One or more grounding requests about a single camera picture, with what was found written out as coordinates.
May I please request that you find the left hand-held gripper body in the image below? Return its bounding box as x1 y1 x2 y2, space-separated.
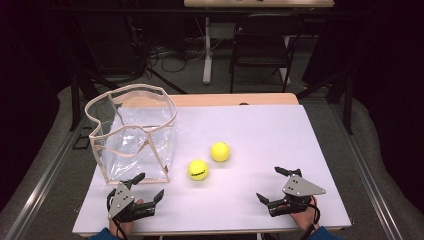
106 181 158 224

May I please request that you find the black metal stand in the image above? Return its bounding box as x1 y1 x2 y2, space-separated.
296 71 354 136
68 13 188 132

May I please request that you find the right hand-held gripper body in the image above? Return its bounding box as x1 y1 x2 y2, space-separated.
267 169 327 218

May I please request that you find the yellow tennis ball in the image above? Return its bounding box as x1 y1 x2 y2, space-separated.
209 141 232 163
187 158 210 182

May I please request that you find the silver metal rail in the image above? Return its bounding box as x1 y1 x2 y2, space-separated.
333 103 404 240
3 118 88 240

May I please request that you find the white board table cover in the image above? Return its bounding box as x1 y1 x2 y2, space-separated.
72 104 353 234

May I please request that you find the person's left hand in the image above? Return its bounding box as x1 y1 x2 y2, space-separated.
108 198 145 238

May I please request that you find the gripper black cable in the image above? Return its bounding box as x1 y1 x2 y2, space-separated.
299 196 322 240
105 189 129 240

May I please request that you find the white-legged desk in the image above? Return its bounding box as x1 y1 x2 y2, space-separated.
183 0 335 85

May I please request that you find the black folding chair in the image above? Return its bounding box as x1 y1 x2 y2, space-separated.
229 13 306 94

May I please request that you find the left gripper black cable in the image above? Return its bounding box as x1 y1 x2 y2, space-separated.
105 189 129 240

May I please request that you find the clear plastic bag beige trim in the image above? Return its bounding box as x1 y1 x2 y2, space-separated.
84 83 178 186

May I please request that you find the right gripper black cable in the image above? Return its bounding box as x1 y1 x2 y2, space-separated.
299 196 322 240

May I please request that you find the bundle of floor cables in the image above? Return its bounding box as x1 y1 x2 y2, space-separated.
146 41 208 74

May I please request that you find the person's right hand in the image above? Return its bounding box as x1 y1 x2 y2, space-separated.
289 196 321 232

